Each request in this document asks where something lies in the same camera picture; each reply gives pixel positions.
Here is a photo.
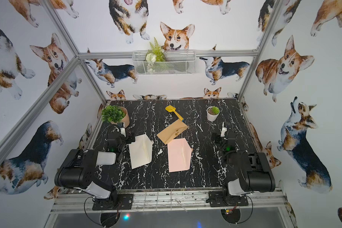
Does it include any green plant in terracotta pot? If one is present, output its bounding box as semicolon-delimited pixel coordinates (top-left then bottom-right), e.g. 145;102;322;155
101;105;130;128

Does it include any pink envelope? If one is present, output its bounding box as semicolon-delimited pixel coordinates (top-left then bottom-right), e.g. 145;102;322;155
167;138;193;173

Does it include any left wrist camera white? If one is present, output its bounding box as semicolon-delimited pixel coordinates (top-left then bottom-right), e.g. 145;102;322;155
117;122;126;137

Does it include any white wire wall basket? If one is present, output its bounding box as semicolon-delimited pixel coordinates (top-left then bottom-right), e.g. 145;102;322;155
132;50;196;75

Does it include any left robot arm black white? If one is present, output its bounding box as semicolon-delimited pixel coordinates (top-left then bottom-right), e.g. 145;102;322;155
54;124;135;202

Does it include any brown kraft envelope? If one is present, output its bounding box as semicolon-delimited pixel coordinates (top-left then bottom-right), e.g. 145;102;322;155
157;119;189;144

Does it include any fern and white flower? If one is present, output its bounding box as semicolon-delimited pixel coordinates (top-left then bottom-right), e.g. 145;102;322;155
145;38;166;74

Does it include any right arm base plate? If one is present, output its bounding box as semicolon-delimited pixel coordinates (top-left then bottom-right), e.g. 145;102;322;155
206;192;249;208

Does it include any white cream envelope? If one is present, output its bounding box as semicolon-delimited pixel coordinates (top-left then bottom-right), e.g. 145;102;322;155
129;134;154;169

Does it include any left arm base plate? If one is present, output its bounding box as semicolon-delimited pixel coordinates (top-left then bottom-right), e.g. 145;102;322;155
92;194;134;211

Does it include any small plant in white pot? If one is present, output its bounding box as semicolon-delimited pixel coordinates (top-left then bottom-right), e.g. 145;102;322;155
207;106;220;122

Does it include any yellow toy shovel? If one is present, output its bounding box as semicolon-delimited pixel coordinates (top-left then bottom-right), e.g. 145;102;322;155
165;105;184;121

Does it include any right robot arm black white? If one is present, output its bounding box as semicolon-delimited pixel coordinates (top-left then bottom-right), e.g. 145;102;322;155
211;132;276;196

